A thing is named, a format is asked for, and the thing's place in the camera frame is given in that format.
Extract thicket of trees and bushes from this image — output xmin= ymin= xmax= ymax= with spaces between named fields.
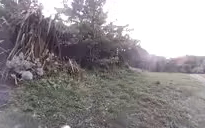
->
xmin=0 ymin=0 xmax=171 ymax=84

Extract green grass slope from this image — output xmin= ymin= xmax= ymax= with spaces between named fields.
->
xmin=0 ymin=67 xmax=205 ymax=128

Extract pile of pale rubble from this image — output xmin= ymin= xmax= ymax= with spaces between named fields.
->
xmin=4 ymin=52 xmax=46 ymax=84

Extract distant buildings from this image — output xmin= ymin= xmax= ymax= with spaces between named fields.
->
xmin=169 ymin=54 xmax=205 ymax=75

